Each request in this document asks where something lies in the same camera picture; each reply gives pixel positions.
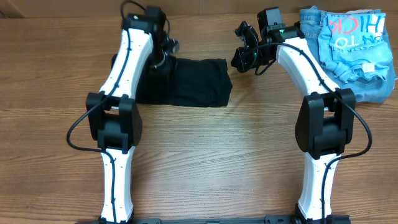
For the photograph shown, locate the black t-shirt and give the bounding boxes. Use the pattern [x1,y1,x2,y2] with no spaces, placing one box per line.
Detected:
[111,53,233,108]

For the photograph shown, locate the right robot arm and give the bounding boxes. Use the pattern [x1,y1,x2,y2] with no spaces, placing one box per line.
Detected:
[231,7,355,223]

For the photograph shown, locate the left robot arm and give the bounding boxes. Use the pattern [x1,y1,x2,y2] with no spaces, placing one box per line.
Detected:
[86,6,178,223]

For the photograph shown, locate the light blue printed t-shirt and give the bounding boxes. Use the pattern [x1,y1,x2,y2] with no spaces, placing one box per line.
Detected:
[318,12,393,83]

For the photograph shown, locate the blue denim jeans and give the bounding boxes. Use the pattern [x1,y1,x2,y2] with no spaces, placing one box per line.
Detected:
[300,6,397,103]

